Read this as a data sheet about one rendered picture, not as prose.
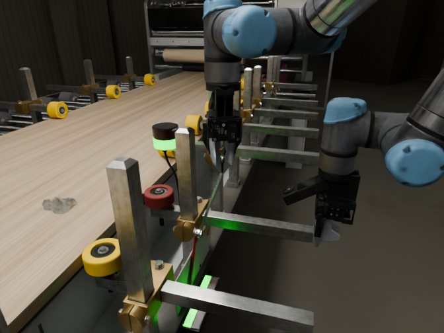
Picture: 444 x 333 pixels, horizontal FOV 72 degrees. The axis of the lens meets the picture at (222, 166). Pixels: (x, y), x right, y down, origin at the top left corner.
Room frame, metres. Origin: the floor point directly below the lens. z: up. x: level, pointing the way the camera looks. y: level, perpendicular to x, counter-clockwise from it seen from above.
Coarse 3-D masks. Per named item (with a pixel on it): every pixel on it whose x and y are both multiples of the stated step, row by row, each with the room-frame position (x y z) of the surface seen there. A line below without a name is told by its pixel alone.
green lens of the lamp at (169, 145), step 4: (156, 140) 0.65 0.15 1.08; (168, 140) 0.65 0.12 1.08; (172, 140) 0.66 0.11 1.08; (156, 144) 0.66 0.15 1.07; (160, 144) 0.65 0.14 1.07; (164, 144) 0.65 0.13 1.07; (168, 144) 0.65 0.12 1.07; (172, 144) 0.65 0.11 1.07; (156, 148) 0.66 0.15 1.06; (160, 148) 0.65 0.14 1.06; (164, 148) 0.65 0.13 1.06; (168, 148) 0.65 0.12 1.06; (172, 148) 0.65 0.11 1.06
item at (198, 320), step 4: (212, 280) 0.61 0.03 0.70; (216, 280) 0.61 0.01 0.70; (212, 284) 0.60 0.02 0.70; (208, 288) 0.59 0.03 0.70; (212, 288) 0.59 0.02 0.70; (200, 312) 0.52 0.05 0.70; (204, 312) 0.52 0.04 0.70; (196, 316) 0.50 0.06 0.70; (200, 316) 0.50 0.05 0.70; (196, 320) 0.49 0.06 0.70; (200, 320) 0.49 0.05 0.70; (192, 324) 0.48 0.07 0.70; (196, 324) 0.48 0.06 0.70; (200, 324) 0.48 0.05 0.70; (196, 328) 0.47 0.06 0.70
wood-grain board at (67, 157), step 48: (144, 96) 1.98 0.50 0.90; (192, 96) 1.98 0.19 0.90; (0, 144) 1.11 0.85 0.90; (48, 144) 1.11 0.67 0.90; (96, 144) 1.11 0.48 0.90; (144, 144) 1.11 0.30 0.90; (0, 192) 0.73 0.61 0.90; (48, 192) 0.73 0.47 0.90; (96, 192) 0.73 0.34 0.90; (0, 240) 0.53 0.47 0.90; (48, 240) 0.53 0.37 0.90; (0, 288) 0.40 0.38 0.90; (48, 288) 0.40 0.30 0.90
